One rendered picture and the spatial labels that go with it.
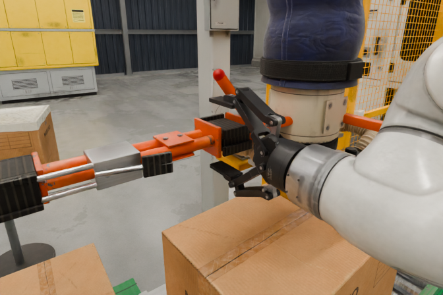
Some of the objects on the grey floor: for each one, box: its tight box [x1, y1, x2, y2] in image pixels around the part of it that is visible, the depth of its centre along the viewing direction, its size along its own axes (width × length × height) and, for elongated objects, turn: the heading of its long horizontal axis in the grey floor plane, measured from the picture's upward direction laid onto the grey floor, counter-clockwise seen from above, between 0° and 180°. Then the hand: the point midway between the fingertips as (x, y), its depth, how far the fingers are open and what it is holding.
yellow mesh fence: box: [337, 0, 443, 150], centre depth 188 cm, size 117×10×210 cm, turn 126°
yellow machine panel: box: [0, 0, 99, 104], centre depth 669 cm, size 222×91×248 cm, turn 123°
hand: (218, 134), depth 56 cm, fingers open, 13 cm apart
